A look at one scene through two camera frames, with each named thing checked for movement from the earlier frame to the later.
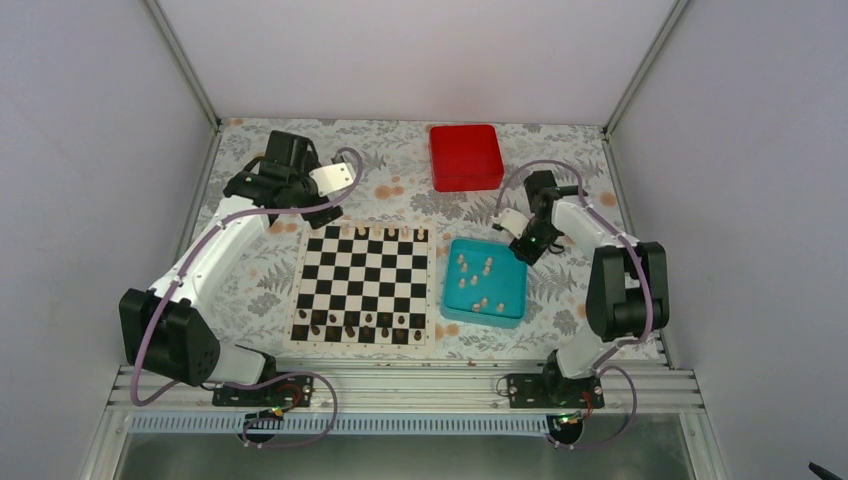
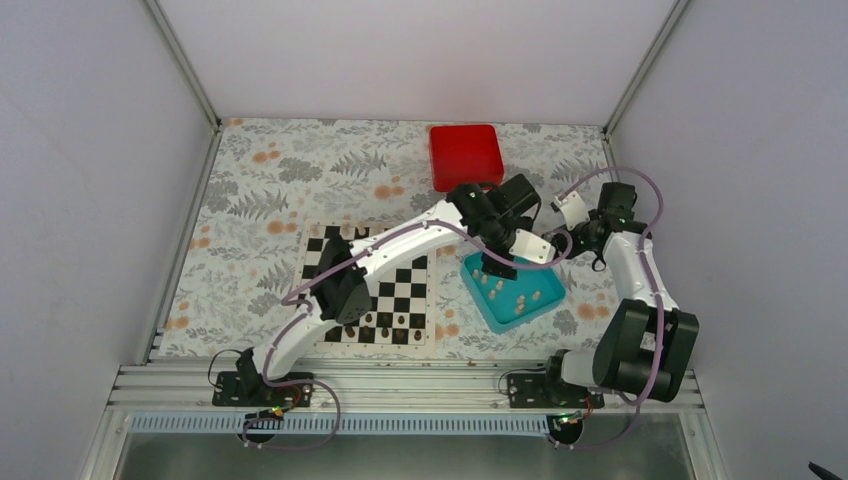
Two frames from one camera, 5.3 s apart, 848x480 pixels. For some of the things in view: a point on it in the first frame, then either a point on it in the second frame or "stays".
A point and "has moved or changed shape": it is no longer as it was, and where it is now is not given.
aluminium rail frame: [418, 389] stays
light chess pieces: [474, 280] → [520, 309]
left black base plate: [284, 392] stays
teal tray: [485, 283] has moved or changed shape
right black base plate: [548, 391] stays
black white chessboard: [365, 287] stays
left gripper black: [322, 219] → [498, 267]
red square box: [466, 158] stays
